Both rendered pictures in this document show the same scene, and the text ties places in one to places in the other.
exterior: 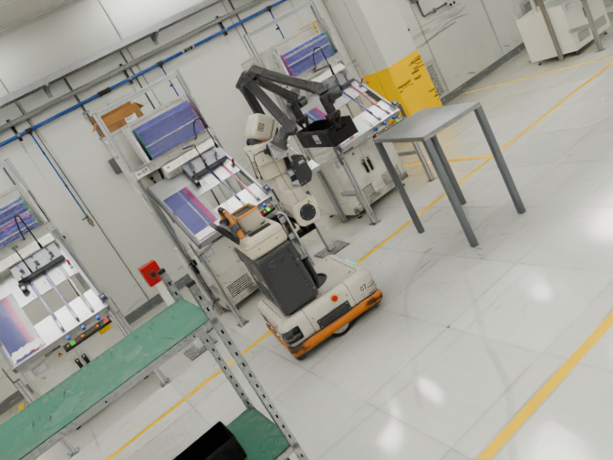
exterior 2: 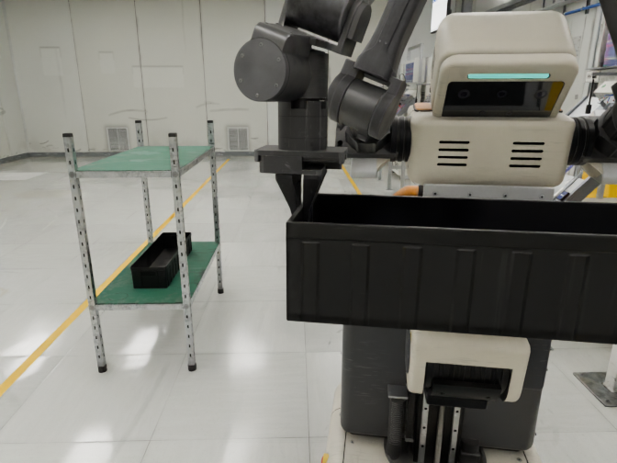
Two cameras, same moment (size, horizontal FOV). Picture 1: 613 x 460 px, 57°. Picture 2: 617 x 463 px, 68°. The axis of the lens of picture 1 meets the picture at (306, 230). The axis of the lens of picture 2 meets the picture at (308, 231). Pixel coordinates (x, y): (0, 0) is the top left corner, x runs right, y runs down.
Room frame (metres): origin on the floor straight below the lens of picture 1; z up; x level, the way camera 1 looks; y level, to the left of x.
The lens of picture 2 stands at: (3.50, -0.96, 1.26)
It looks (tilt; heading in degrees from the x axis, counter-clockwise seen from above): 17 degrees down; 111
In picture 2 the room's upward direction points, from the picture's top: straight up
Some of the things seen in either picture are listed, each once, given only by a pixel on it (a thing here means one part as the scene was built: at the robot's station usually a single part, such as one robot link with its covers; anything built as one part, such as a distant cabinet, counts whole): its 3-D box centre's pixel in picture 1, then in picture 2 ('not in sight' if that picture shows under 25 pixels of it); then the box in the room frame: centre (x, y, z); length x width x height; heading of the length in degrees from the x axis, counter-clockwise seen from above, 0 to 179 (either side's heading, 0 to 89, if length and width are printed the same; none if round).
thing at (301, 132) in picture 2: (330, 109); (302, 131); (3.29, -0.46, 1.21); 0.10 x 0.07 x 0.07; 13
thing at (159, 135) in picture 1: (169, 130); not in sight; (4.74, 0.57, 1.52); 0.51 x 0.13 x 0.27; 113
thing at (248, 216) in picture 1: (246, 217); not in sight; (3.41, 0.28, 0.87); 0.23 x 0.15 x 0.11; 13
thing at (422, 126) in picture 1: (445, 173); not in sight; (3.71, -1.02, 0.40); 0.70 x 0.45 x 0.80; 13
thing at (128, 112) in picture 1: (129, 109); not in sight; (4.97, 0.79, 1.82); 0.68 x 0.30 x 0.20; 113
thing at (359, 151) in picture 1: (348, 141); not in sight; (5.23, -0.74, 0.65); 1.01 x 0.73 x 1.29; 23
